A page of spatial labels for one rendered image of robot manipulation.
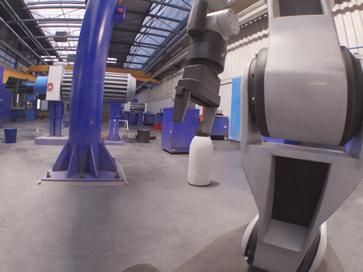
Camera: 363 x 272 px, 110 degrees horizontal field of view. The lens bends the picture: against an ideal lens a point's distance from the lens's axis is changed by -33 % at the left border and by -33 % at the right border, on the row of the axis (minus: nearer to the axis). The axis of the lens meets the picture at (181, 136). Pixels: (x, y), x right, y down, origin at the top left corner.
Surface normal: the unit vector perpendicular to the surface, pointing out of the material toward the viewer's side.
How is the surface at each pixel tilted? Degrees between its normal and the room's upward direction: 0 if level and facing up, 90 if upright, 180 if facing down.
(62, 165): 90
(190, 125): 90
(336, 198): 103
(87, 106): 90
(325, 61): 68
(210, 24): 79
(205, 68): 90
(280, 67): 74
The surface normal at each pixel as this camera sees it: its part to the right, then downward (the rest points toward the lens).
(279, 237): -0.27, -0.85
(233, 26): 0.76, 0.11
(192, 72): -0.62, -0.17
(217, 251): 0.07, -0.99
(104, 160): 0.01, 0.09
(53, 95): 0.40, 0.11
